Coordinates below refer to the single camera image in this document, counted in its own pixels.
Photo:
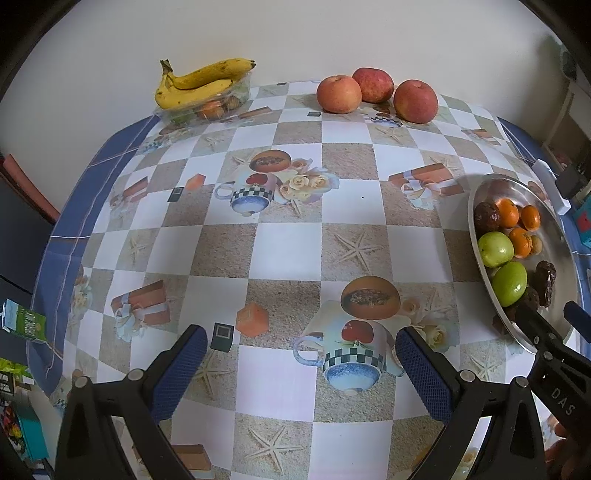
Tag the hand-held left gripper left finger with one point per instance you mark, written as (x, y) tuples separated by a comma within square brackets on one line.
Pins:
[(178, 369)]

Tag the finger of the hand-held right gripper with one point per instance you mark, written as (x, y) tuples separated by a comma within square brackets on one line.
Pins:
[(538, 330), (578, 318)]

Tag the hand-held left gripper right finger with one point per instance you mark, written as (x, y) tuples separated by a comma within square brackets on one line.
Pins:
[(425, 374)]

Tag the dark wrinkled dried date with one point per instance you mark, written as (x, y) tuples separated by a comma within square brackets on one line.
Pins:
[(526, 300), (487, 217), (547, 281)]

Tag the green apple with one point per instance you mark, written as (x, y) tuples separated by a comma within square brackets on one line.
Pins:
[(495, 248), (509, 282)]

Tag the round metal plate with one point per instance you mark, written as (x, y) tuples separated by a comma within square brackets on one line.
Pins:
[(558, 240)]

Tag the small orange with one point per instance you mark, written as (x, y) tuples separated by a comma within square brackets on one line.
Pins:
[(507, 212), (530, 217), (521, 241)]

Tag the person's right hand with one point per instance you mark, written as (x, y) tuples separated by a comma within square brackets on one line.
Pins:
[(556, 457)]

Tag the small brown round fruit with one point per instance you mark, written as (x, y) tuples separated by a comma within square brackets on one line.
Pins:
[(537, 244)]

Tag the teal box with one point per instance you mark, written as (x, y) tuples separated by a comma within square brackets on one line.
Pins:
[(584, 221)]

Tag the white plastic device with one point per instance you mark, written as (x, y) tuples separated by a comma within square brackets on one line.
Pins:
[(551, 184)]

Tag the black box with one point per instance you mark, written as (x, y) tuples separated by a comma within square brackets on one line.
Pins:
[(570, 181)]

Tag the green carton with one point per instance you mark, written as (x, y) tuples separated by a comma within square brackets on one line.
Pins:
[(25, 323)]

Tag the teal packet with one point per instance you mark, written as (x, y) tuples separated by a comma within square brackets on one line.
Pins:
[(30, 431)]

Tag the checkered printed tablecloth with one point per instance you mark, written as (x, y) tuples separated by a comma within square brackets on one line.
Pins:
[(286, 249)]

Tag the cream wooden furniture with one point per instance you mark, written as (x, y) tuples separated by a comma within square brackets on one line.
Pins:
[(570, 122)]

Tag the dark furniture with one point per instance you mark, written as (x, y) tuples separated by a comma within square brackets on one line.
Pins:
[(18, 244)]

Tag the reddish wooden board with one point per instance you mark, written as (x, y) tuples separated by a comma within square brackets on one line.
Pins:
[(27, 184)]

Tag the red apple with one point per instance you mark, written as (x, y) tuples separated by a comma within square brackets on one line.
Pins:
[(373, 84), (339, 94), (415, 101)]

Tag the orange in plastic container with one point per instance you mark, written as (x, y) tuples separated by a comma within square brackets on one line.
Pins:
[(210, 110)]

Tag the yellow banana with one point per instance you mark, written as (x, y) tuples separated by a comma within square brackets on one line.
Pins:
[(212, 74), (194, 93)]

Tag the clear plastic container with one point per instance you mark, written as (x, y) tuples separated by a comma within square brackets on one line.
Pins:
[(240, 94)]

